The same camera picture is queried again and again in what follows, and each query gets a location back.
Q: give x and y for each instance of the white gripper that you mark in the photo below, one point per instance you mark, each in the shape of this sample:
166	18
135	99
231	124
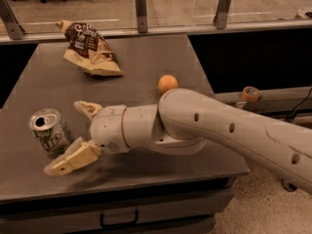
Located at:
107	130

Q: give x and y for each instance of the silver green 7up can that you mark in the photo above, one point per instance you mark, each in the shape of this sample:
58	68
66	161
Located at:
51	130

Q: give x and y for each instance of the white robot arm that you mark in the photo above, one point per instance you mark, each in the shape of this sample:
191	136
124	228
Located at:
180	124

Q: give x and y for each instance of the brown chip bag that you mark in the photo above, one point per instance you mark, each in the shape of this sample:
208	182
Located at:
88	49

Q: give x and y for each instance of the orange fruit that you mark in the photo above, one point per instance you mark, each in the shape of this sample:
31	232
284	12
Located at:
166	83

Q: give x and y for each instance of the grey cabinet drawer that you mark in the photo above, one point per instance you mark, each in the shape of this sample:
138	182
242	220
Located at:
186	213

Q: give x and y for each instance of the roll of tan tape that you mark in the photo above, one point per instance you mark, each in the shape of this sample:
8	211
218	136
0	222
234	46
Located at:
251	94

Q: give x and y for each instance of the black drawer handle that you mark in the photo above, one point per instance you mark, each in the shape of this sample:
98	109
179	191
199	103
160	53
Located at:
118	219

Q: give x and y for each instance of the left metal bracket post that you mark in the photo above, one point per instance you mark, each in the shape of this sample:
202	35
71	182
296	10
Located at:
11	24

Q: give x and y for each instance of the metal bracket post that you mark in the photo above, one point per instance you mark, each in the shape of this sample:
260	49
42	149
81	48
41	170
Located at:
141	16
11	24
221	15

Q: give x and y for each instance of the middle metal bracket post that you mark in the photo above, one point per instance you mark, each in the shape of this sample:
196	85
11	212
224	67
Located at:
141	16

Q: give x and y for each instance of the right metal bracket post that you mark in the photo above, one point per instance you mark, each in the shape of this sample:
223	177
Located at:
221	15

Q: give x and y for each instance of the grey metal ledge rail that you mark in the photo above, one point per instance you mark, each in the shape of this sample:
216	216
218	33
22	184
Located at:
279	102

